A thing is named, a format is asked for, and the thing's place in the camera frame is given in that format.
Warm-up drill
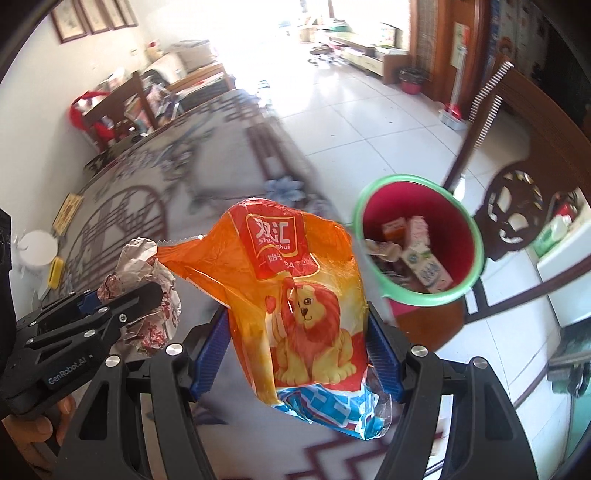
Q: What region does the wooden chair with carved back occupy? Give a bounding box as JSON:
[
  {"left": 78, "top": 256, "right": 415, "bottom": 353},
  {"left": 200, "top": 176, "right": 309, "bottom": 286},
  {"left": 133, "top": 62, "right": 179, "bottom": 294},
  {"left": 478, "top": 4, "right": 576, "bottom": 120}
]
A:
[{"left": 81, "top": 70, "right": 160, "bottom": 153}]

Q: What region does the white desk lamp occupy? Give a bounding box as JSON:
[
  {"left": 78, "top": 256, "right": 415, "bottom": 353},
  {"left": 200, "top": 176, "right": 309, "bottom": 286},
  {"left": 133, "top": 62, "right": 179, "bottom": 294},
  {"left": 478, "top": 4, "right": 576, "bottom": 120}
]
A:
[{"left": 18, "top": 231, "right": 58, "bottom": 273}]

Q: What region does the round rolling stool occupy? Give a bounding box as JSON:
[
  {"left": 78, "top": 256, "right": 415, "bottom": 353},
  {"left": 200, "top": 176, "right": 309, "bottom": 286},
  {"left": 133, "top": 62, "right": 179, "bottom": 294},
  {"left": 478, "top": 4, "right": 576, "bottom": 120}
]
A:
[{"left": 308, "top": 44, "right": 338, "bottom": 65}]

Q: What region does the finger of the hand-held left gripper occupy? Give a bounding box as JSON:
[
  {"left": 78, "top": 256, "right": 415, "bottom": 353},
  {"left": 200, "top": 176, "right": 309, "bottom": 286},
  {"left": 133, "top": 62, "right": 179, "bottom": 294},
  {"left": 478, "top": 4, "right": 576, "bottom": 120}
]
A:
[
  {"left": 18, "top": 288, "right": 112, "bottom": 335},
  {"left": 28, "top": 282, "right": 164, "bottom": 365}
]

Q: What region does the pink white carton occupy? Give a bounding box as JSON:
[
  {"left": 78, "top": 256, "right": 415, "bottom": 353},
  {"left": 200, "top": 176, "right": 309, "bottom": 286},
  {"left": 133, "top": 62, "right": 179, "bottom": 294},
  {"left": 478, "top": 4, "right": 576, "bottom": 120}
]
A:
[{"left": 405, "top": 216, "right": 430, "bottom": 247}]

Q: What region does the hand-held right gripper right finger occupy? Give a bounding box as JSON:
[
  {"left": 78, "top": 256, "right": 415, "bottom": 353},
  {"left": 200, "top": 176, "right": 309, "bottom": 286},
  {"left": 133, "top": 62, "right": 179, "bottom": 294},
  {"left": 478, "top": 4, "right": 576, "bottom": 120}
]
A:
[{"left": 367, "top": 305, "right": 539, "bottom": 480}]

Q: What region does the white bead string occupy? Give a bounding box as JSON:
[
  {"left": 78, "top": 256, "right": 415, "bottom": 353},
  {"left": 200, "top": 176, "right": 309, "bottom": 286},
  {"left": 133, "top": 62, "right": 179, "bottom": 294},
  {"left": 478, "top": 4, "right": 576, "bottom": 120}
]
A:
[{"left": 471, "top": 60, "right": 514, "bottom": 134}]

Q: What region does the wooden chair with round carving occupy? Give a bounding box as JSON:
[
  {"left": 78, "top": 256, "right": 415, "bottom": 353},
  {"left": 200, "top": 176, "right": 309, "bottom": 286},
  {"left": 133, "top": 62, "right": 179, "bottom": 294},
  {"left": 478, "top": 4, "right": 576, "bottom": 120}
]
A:
[{"left": 392, "top": 60, "right": 591, "bottom": 352}]

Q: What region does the green plastic bottle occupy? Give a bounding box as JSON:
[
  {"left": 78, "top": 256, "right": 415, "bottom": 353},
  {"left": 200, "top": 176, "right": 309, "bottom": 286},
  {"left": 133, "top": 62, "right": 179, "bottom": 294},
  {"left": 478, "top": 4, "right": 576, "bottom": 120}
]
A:
[{"left": 536, "top": 215, "right": 573, "bottom": 257}]

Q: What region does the small framed geometric picture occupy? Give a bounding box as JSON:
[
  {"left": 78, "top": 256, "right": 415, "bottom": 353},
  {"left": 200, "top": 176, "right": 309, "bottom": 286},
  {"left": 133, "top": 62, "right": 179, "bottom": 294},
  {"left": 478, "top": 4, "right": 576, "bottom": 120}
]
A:
[{"left": 376, "top": 23, "right": 400, "bottom": 49}]

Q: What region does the red waste bin black liner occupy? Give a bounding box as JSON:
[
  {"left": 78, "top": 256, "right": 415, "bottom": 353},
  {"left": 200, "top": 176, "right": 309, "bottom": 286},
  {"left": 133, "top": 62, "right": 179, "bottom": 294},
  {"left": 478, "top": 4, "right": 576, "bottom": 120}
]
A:
[{"left": 398, "top": 67, "right": 430, "bottom": 94}]

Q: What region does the orange lion snack bag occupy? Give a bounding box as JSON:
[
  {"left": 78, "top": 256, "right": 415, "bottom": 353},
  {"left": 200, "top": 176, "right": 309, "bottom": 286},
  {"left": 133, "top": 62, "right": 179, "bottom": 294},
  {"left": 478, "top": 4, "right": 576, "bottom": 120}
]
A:
[{"left": 157, "top": 198, "right": 393, "bottom": 441}]

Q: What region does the white television cabinet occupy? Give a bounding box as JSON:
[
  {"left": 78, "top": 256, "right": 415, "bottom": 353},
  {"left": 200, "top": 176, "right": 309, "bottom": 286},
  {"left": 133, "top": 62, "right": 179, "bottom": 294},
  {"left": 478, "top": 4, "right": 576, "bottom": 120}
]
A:
[{"left": 330, "top": 34, "right": 409, "bottom": 84}]

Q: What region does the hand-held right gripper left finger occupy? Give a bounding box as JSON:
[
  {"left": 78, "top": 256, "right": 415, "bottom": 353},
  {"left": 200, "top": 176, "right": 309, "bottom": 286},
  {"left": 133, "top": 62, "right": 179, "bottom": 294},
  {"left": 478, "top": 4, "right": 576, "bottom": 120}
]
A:
[{"left": 55, "top": 307, "right": 232, "bottom": 480}]

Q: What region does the wooden sofa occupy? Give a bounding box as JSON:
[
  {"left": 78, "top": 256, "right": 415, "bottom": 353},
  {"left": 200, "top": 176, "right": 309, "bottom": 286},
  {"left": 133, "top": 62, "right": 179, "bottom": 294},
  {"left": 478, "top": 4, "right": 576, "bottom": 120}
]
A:
[{"left": 143, "top": 39, "right": 236, "bottom": 109}]

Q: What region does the white printed paper carton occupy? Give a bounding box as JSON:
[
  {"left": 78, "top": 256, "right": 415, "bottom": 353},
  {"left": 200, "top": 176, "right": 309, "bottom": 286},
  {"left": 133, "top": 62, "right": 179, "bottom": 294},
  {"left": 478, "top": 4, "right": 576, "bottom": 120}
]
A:
[{"left": 401, "top": 244, "right": 453, "bottom": 294}]

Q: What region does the framed wall picture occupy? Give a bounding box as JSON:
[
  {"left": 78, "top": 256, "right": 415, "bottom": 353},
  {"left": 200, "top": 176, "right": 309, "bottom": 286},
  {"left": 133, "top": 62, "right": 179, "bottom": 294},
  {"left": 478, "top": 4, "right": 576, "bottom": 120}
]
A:
[
  {"left": 78, "top": 0, "right": 112, "bottom": 35},
  {"left": 50, "top": 2, "right": 89, "bottom": 44},
  {"left": 102, "top": 0, "right": 127, "bottom": 29},
  {"left": 115, "top": 0, "right": 139, "bottom": 27}
]

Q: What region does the orange tea carton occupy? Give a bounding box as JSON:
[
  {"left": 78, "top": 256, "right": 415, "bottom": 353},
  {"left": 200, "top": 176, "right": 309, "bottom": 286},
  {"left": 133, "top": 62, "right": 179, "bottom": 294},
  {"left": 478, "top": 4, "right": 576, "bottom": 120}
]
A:
[{"left": 382, "top": 218, "right": 407, "bottom": 241}]

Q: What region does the grey foil wrapper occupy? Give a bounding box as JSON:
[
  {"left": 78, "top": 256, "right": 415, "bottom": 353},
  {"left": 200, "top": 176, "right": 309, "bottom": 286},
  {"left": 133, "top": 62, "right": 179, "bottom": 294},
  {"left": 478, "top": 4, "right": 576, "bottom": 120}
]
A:
[{"left": 365, "top": 239, "right": 402, "bottom": 265}]

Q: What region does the red bag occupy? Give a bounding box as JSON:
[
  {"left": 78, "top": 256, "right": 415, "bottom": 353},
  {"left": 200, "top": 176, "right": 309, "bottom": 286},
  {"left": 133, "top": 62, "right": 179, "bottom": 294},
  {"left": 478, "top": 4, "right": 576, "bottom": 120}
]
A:
[{"left": 69, "top": 91, "right": 116, "bottom": 144}]

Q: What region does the brownish paper ball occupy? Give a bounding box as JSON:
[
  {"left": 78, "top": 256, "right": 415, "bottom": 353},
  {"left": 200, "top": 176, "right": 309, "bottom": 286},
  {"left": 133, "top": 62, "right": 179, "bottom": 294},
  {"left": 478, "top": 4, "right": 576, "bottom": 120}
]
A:
[{"left": 98, "top": 237, "right": 182, "bottom": 356}]

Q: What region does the person's left hand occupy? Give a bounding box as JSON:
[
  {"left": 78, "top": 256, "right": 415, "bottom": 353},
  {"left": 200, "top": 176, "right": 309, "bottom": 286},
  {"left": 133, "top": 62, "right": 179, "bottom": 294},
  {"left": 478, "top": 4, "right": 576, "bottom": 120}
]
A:
[{"left": 0, "top": 397, "right": 77, "bottom": 472}]

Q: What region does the yellow picture book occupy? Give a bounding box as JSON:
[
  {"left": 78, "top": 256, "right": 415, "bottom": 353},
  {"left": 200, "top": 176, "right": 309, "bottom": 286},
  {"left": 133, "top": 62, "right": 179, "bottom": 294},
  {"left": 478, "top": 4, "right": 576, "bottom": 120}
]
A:
[{"left": 52, "top": 194, "right": 85, "bottom": 234}]

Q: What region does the blue printed door curtain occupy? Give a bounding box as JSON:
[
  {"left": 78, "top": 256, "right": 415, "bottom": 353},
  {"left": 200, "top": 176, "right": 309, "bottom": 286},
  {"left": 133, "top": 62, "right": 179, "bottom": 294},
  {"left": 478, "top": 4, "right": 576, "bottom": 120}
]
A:
[{"left": 489, "top": 0, "right": 550, "bottom": 70}]

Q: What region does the broom with dustpan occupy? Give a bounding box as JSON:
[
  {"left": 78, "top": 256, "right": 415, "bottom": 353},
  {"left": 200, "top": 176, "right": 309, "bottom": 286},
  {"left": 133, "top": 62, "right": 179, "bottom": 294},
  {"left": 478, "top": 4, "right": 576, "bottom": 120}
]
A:
[{"left": 438, "top": 46, "right": 467, "bottom": 130}]

